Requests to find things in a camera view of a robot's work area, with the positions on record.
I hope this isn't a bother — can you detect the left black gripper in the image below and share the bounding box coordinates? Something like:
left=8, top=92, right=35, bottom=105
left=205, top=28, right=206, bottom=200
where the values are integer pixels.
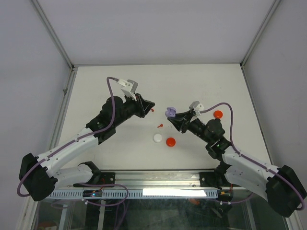
left=113, top=92, right=155, bottom=127

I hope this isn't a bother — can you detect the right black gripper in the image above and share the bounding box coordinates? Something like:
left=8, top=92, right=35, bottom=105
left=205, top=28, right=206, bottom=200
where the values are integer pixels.
left=168, top=110, right=212, bottom=144

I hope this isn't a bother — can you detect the purple charging case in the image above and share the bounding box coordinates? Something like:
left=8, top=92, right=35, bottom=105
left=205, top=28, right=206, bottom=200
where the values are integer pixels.
left=165, top=107, right=177, bottom=118

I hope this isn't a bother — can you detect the red charging case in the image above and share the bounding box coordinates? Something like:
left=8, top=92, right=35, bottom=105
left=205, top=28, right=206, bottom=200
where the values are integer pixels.
left=213, top=110, right=223, bottom=119
left=166, top=137, right=176, bottom=147

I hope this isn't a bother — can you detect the white charging case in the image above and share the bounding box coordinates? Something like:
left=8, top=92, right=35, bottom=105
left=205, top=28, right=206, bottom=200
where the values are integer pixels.
left=153, top=133, right=163, bottom=143

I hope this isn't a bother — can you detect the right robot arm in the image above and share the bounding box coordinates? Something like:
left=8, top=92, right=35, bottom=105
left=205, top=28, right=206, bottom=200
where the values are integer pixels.
left=165, top=107, right=307, bottom=218

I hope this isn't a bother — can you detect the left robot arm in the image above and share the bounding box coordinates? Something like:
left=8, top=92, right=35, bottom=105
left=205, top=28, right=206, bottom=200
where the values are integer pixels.
left=18, top=93, right=155, bottom=201

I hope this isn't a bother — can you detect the small green-lit circuit board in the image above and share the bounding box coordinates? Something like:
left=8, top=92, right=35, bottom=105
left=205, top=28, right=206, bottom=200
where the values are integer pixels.
left=83, top=190, right=103, bottom=198

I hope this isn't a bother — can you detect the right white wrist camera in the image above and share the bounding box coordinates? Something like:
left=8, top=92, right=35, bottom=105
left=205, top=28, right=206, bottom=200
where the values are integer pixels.
left=189, top=101, right=205, bottom=116

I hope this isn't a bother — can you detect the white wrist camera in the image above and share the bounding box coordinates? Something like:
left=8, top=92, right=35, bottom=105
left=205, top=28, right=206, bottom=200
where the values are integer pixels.
left=117, top=79, right=138, bottom=101
left=189, top=101, right=205, bottom=116

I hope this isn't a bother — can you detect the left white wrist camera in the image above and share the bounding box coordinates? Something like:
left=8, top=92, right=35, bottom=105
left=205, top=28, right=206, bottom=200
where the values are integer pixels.
left=117, top=79, right=138, bottom=101

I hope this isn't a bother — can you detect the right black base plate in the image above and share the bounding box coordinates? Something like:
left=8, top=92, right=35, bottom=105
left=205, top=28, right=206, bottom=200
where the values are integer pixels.
left=199, top=172, right=216, bottom=187

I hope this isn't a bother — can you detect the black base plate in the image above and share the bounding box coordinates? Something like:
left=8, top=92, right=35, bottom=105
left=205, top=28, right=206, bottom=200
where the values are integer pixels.
left=199, top=172, right=216, bottom=187
left=96, top=172, right=116, bottom=187

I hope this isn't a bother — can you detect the aluminium front rail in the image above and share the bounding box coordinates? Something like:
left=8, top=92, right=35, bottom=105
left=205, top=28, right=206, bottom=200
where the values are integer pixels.
left=57, top=169, right=248, bottom=190

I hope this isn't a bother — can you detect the slotted cable duct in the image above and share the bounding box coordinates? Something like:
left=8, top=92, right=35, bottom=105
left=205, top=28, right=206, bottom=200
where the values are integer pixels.
left=48, top=188, right=218, bottom=200

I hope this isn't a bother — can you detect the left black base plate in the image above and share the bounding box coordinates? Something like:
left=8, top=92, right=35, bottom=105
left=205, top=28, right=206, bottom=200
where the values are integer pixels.
left=96, top=172, right=116, bottom=187

